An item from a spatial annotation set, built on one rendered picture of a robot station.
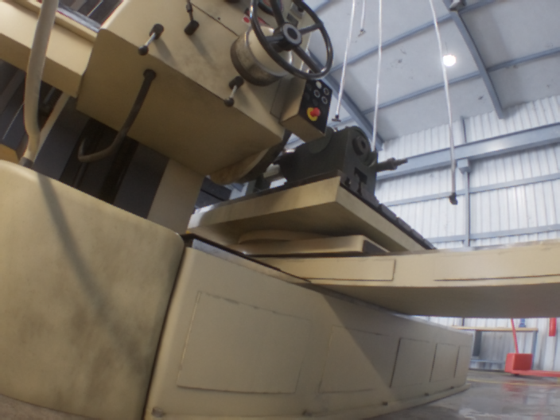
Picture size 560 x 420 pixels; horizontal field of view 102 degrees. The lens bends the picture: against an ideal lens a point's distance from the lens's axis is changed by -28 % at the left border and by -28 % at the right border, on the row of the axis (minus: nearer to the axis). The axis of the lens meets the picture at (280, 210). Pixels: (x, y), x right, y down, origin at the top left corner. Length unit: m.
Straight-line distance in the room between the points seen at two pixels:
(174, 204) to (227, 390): 0.95
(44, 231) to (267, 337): 0.78
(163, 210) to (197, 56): 0.80
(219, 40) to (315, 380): 1.38
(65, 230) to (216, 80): 0.67
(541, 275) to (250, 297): 0.89
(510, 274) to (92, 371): 1.14
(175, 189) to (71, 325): 0.97
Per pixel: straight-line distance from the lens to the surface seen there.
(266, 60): 1.12
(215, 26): 1.23
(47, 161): 1.53
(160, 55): 1.05
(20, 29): 1.40
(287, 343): 1.19
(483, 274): 0.94
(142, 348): 0.93
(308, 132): 1.19
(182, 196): 1.63
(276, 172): 1.71
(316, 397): 1.41
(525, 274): 0.92
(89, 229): 0.87
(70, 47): 1.34
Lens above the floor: 0.42
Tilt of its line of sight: 20 degrees up
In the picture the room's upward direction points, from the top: 14 degrees clockwise
